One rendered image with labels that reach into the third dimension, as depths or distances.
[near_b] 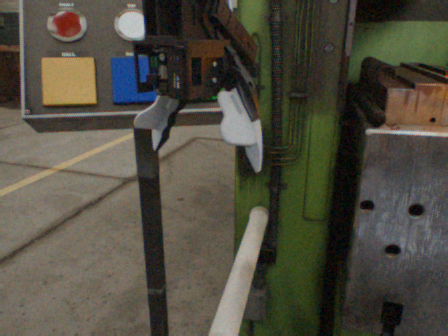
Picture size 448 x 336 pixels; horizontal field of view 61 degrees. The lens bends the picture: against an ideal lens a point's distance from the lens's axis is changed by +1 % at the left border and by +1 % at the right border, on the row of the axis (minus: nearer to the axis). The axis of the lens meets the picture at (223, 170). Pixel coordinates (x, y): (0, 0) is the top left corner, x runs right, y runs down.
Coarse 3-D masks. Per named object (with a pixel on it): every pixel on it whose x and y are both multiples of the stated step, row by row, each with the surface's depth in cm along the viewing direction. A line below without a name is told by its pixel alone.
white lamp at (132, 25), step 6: (132, 12) 61; (120, 18) 61; (126, 18) 61; (132, 18) 61; (138, 18) 61; (120, 24) 60; (126, 24) 60; (132, 24) 61; (138, 24) 61; (120, 30) 60; (126, 30) 60; (132, 30) 60; (138, 30) 61; (132, 36) 60; (138, 36) 61
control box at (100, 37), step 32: (32, 0) 59; (64, 0) 60; (96, 0) 61; (128, 0) 62; (224, 0) 65; (32, 32) 58; (96, 32) 60; (32, 64) 57; (96, 64) 59; (32, 96) 56; (64, 128) 62; (96, 128) 63; (128, 128) 65
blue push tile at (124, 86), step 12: (120, 60) 59; (132, 60) 59; (144, 60) 60; (120, 72) 58; (132, 72) 59; (144, 72) 59; (120, 84) 58; (132, 84) 58; (120, 96) 58; (132, 96) 58; (144, 96) 58; (156, 96) 59
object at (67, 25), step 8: (56, 16) 59; (64, 16) 59; (72, 16) 59; (56, 24) 58; (64, 24) 59; (72, 24) 59; (80, 24) 59; (56, 32) 58; (64, 32) 58; (72, 32) 59
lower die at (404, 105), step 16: (400, 64) 105; (384, 80) 82; (400, 80) 80; (416, 80) 73; (432, 80) 73; (384, 96) 73; (400, 96) 70; (416, 96) 69; (432, 96) 69; (384, 112) 72; (400, 112) 71; (416, 112) 70; (432, 112) 70
